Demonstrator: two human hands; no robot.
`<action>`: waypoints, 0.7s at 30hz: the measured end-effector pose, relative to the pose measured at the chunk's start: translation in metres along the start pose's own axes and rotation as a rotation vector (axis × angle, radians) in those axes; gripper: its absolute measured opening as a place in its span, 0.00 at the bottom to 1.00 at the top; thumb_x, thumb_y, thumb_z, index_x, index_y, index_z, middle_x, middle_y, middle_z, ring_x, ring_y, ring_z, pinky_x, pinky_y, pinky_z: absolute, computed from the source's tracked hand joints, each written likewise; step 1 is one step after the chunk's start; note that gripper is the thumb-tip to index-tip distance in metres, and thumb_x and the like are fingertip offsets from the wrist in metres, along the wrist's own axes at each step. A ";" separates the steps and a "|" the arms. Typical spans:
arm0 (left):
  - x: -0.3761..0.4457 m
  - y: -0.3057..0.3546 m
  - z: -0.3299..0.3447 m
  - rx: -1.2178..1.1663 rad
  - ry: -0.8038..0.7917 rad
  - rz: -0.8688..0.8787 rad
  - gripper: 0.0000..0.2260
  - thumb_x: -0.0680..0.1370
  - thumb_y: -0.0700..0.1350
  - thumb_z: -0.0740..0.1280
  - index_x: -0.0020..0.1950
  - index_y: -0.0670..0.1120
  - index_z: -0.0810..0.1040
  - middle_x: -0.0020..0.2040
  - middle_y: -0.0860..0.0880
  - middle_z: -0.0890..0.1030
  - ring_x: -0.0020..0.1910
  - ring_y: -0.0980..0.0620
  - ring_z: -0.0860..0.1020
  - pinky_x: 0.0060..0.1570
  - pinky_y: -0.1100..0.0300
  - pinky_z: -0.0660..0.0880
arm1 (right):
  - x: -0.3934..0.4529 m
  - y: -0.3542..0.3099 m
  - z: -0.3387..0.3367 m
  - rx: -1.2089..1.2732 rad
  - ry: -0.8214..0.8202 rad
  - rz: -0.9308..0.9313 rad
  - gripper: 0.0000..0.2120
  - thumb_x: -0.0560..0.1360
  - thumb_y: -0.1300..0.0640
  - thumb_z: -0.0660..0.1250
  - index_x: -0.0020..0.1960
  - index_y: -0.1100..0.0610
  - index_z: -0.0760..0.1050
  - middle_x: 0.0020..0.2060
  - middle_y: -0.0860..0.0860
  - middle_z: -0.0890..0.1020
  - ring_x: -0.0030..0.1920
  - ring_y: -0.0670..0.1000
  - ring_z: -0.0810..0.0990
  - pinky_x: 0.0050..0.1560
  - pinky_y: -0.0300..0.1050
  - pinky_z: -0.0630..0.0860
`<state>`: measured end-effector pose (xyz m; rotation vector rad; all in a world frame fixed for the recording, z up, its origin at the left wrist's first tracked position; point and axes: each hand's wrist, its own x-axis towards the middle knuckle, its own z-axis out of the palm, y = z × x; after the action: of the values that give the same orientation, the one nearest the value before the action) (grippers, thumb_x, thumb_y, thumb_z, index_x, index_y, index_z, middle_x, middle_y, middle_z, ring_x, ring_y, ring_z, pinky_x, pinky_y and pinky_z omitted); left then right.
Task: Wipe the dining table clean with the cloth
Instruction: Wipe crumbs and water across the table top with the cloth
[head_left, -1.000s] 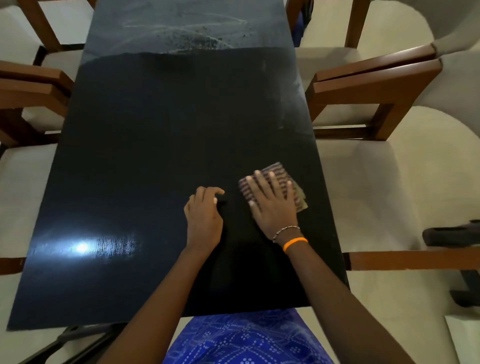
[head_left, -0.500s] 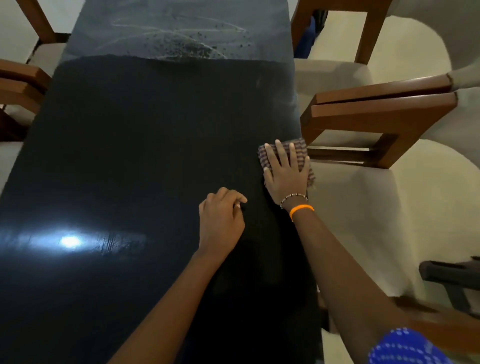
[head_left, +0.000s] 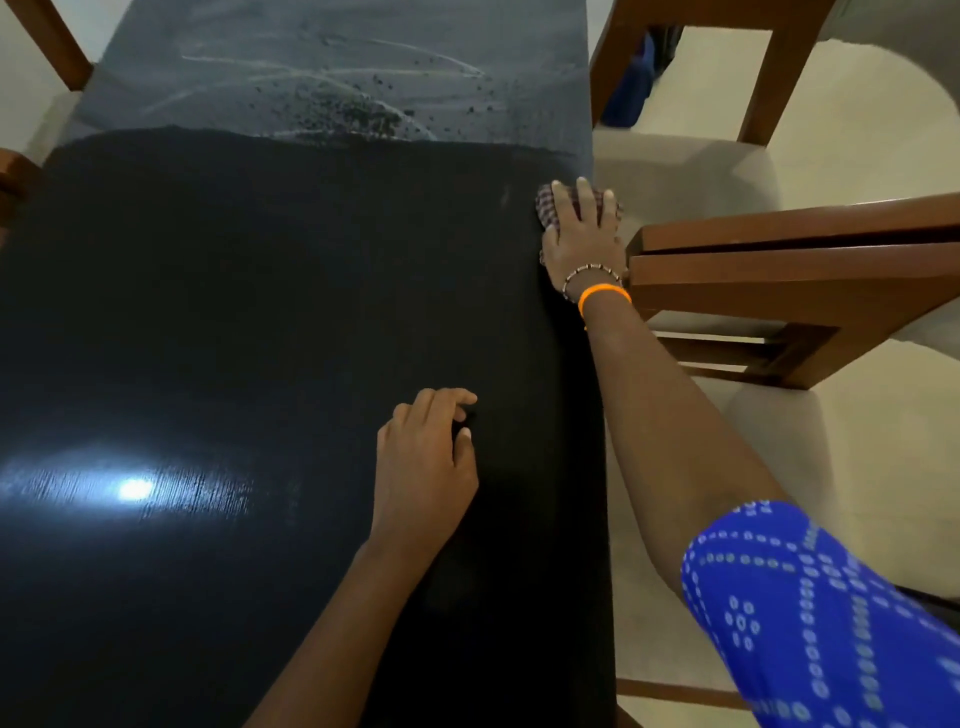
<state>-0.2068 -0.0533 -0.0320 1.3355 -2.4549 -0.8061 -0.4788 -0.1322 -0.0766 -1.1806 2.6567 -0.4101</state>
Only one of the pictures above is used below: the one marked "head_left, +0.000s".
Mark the blue bag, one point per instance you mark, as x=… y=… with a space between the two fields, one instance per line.
x=634 y=82

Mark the person's right forearm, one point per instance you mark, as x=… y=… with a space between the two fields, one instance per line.
x=667 y=435

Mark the person's left hand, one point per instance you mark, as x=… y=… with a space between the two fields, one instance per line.
x=420 y=480

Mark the orange bangle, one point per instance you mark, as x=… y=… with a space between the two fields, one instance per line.
x=604 y=292

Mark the person's left thumb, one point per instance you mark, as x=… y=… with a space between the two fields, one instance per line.
x=465 y=450

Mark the person's right middle finger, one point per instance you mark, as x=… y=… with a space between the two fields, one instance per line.
x=586 y=199

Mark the blue dotted sleeve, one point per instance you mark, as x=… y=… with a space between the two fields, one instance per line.
x=810 y=630

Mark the wooden chair with beige seat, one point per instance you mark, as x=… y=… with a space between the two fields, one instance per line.
x=787 y=45
x=795 y=277

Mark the pile of dark crumbs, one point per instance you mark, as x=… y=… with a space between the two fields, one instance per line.
x=360 y=112

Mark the checked cleaning cloth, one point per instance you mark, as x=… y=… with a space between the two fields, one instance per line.
x=546 y=208

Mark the person's right hand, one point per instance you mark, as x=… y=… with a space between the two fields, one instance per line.
x=583 y=244

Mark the person's left forearm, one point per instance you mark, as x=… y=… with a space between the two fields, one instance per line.
x=345 y=637

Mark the person's left middle finger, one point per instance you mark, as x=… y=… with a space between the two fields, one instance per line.
x=427 y=405

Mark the person's left little finger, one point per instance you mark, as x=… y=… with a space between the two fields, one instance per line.
x=384 y=436

